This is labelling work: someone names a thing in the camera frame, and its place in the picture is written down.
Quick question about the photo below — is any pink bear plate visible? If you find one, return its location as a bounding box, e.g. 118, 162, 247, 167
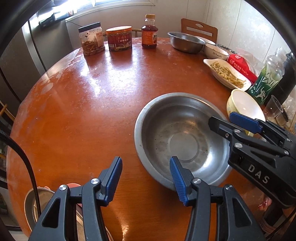
67, 183, 80, 188

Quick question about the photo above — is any yellow handled bowl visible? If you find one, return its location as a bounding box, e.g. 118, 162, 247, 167
226, 89, 265, 125

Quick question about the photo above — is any steel pan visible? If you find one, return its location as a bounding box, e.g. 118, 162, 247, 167
23, 186, 114, 241

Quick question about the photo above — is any wide-rim steel bowl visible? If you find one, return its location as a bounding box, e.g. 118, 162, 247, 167
134, 92, 232, 190

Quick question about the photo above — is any clear plastic cup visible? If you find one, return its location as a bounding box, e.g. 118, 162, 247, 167
263, 95, 283, 120

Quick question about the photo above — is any plastic bag of items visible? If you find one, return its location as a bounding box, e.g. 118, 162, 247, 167
282, 91, 296, 135

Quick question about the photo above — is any green drink bottle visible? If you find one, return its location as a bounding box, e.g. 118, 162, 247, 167
247, 47, 287, 105

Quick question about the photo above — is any black thermos flask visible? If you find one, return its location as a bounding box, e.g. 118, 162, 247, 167
264, 52, 295, 104

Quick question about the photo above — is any white dish with food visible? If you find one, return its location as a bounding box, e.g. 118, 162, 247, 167
203, 59, 251, 91

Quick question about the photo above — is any red tissue pack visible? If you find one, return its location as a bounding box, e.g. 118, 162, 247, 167
227, 54, 257, 84

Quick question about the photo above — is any white ceramic bowl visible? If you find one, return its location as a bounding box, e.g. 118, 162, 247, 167
204, 44, 229, 61

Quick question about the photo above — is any small steel bowl far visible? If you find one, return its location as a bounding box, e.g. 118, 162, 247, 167
168, 32, 206, 54

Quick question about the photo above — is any wooden chair back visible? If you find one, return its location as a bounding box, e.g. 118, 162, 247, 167
181, 18, 218, 43

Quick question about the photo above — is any wooden armchair left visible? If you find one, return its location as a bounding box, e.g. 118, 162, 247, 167
0, 101, 15, 123

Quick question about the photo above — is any brown sauce bottle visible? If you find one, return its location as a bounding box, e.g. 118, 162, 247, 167
142, 14, 158, 49

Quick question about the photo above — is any red lidded jar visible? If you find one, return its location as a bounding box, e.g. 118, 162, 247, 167
106, 26, 132, 52

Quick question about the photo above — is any grey refrigerator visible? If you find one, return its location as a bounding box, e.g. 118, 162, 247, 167
1, 14, 73, 115

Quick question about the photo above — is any clear jar black lid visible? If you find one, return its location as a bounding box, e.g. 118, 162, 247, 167
78, 22, 105, 56

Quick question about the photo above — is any window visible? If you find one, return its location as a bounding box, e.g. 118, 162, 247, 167
52, 1, 156, 20

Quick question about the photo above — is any black cable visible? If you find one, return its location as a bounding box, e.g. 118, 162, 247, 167
0, 129, 42, 218

